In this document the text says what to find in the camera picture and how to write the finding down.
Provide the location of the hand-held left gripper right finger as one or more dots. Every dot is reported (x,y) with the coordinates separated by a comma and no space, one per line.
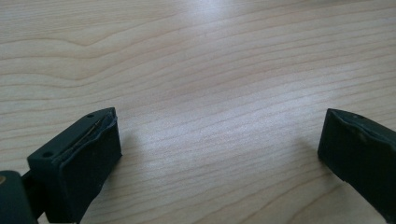
(361,152)

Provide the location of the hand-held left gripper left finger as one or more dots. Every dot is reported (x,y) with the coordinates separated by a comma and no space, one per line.
(77,168)

